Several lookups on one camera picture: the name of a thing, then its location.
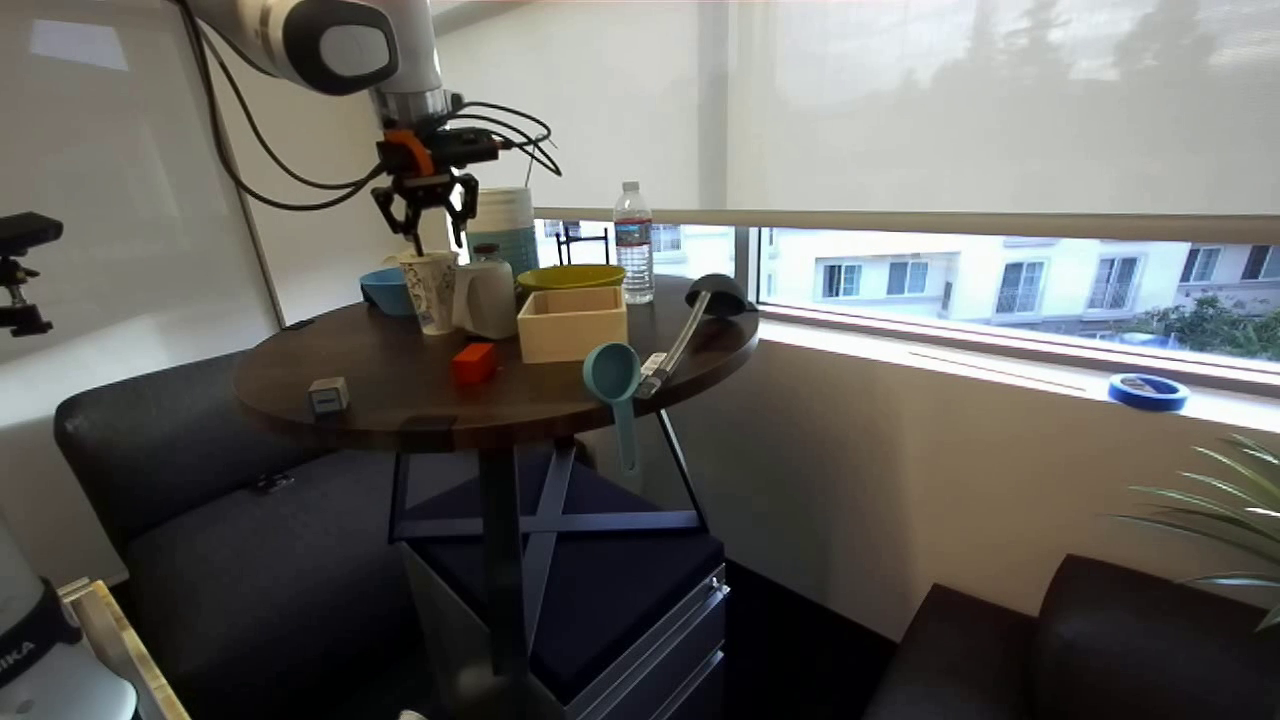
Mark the grey sofa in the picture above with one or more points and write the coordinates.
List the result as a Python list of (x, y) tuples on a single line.
[(258, 569)]

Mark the clear water bottle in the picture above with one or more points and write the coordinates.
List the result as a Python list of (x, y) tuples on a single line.
[(635, 242)]

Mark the teal measuring scoop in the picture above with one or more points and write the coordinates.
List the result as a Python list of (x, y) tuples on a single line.
[(612, 373)]

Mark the white roller blind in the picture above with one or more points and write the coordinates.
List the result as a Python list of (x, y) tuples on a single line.
[(1090, 118)]

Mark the green potted plant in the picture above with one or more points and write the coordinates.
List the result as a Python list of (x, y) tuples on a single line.
[(1230, 496)]

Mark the orange rectangular block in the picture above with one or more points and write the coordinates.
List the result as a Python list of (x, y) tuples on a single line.
[(474, 360)]

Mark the small wooden cube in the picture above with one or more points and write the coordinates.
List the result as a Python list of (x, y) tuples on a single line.
[(330, 398)]

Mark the yellow bowl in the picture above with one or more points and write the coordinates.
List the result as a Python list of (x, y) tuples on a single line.
[(571, 279)]

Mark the black tape dispenser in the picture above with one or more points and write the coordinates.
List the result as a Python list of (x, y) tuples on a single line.
[(709, 297)]

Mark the white plastic jug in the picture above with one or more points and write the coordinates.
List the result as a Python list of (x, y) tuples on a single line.
[(485, 292)]

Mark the black camera on stand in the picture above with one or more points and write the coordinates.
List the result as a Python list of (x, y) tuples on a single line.
[(16, 239)]

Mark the blue round lid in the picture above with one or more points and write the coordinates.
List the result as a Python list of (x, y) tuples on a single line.
[(1149, 392)]

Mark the dark leather armchair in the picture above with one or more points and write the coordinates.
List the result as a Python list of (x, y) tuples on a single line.
[(1106, 644)]

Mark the white teal striped canister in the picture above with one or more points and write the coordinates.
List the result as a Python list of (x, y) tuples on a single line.
[(504, 223)]

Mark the round wooden table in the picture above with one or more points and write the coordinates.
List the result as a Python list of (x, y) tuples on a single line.
[(400, 398)]

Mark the white square tray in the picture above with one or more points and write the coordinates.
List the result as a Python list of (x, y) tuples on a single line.
[(567, 324)]

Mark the dark storage cabinet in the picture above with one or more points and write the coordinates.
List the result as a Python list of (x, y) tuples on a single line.
[(626, 615)]

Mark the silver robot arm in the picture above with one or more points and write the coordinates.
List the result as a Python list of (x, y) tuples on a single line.
[(390, 54)]

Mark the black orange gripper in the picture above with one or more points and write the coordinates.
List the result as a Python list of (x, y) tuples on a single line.
[(430, 169)]

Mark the blue plastic bowl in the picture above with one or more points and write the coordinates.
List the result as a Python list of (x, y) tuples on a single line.
[(384, 292)]

